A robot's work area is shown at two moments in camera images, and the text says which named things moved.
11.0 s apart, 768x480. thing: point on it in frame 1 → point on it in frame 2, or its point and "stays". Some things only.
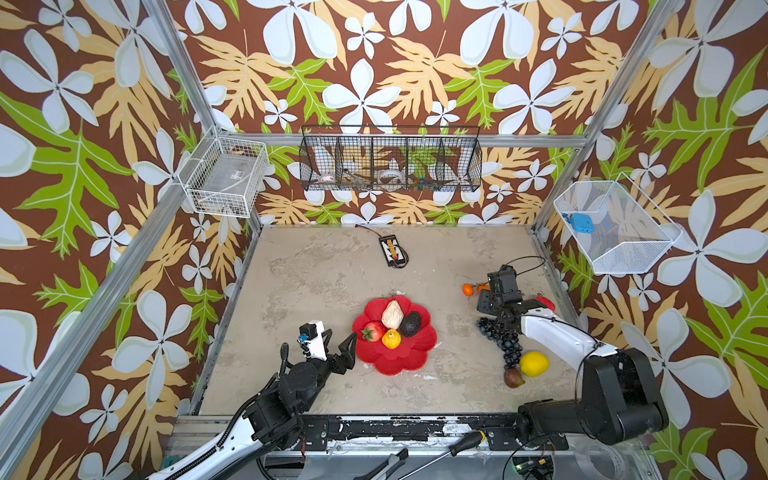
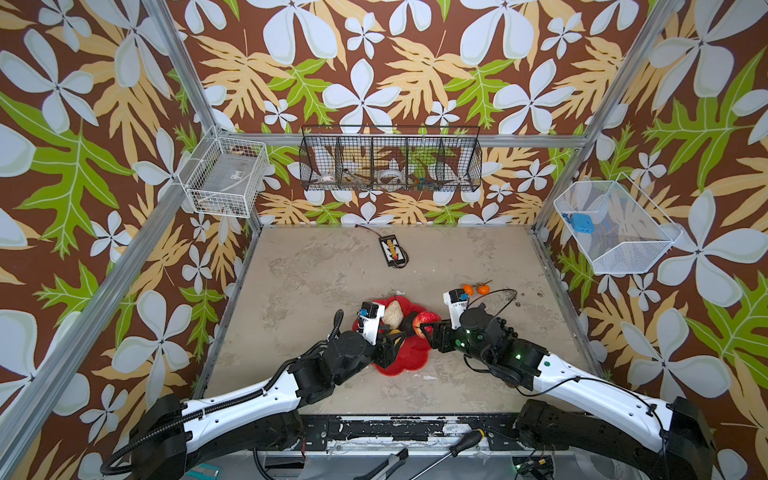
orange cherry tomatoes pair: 469,289 stays
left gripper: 346,360 → 387,352
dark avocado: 411,324 stays
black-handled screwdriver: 464,443 stays
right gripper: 501,294 → 442,335
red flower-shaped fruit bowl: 412,352 stays
